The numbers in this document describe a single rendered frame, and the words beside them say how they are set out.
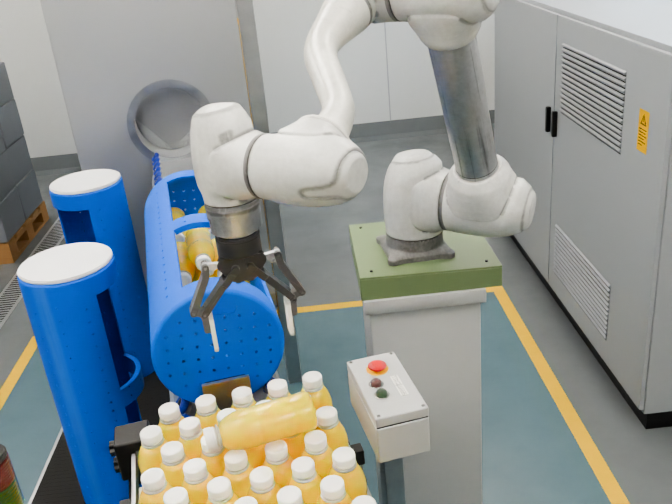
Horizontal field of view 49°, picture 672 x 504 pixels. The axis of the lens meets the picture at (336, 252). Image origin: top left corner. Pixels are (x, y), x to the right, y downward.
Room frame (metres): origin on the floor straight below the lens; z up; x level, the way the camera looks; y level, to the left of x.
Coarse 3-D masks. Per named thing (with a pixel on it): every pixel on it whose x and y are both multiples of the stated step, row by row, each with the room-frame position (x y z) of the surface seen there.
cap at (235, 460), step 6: (234, 450) 1.02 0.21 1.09; (240, 450) 1.02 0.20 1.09; (228, 456) 1.00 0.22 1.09; (234, 456) 1.00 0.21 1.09; (240, 456) 1.00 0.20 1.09; (246, 456) 1.00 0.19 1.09; (228, 462) 0.99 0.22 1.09; (234, 462) 0.99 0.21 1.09; (240, 462) 0.99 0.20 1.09; (246, 462) 1.00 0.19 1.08; (228, 468) 0.99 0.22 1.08; (234, 468) 0.99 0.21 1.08; (240, 468) 0.99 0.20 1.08
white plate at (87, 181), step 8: (64, 176) 2.92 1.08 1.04; (72, 176) 2.91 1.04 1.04; (80, 176) 2.90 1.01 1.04; (88, 176) 2.89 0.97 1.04; (96, 176) 2.88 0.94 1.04; (104, 176) 2.86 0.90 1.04; (112, 176) 2.85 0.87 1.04; (120, 176) 2.87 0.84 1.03; (56, 184) 2.82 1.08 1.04; (64, 184) 2.81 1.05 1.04; (72, 184) 2.80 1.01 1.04; (80, 184) 2.79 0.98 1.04; (88, 184) 2.78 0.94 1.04; (96, 184) 2.77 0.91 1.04; (104, 184) 2.76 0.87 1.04; (112, 184) 2.79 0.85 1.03; (56, 192) 2.73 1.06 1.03; (64, 192) 2.72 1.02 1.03; (72, 192) 2.71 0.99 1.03; (80, 192) 2.71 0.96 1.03; (88, 192) 2.72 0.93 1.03
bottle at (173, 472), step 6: (186, 456) 1.05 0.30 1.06; (162, 462) 1.03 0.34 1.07; (174, 462) 1.03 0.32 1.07; (180, 462) 1.03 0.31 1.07; (162, 468) 1.03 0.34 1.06; (168, 468) 1.02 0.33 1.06; (174, 468) 1.02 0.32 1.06; (180, 468) 1.02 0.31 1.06; (168, 474) 1.02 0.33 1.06; (174, 474) 1.02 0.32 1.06; (180, 474) 1.02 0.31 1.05; (168, 480) 1.01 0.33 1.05; (174, 480) 1.01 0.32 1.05; (180, 480) 1.01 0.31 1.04; (174, 486) 1.01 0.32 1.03; (180, 486) 1.01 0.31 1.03
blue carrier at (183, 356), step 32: (160, 192) 2.08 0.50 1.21; (192, 192) 2.20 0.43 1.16; (160, 224) 1.83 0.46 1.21; (192, 224) 1.75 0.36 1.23; (160, 256) 1.64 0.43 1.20; (160, 288) 1.47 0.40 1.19; (192, 288) 1.38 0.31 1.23; (256, 288) 1.43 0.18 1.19; (160, 320) 1.34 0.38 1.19; (192, 320) 1.34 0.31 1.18; (224, 320) 1.36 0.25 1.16; (256, 320) 1.37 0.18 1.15; (160, 352) 1.33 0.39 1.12; (192, 352) 1.34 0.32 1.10; (224, 352) 1.35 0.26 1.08; (256, 352) 1.37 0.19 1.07; (192, 384) 1.34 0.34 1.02; (256, 384) 1.36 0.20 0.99
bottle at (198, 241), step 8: (192, 232) 1.82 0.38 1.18; (200, 232) 1.81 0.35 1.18; (208, 232) 1.85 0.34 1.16; (192, 240) 1.77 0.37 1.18; (200, 240) 1.76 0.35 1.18; (208, 240) 1.78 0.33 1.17; (192, 248) 1.73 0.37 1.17; (200, 248) 1.72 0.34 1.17; (208, 248) 1.73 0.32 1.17; (192, 256) 1.71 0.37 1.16; (208, 256) 1.71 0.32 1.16
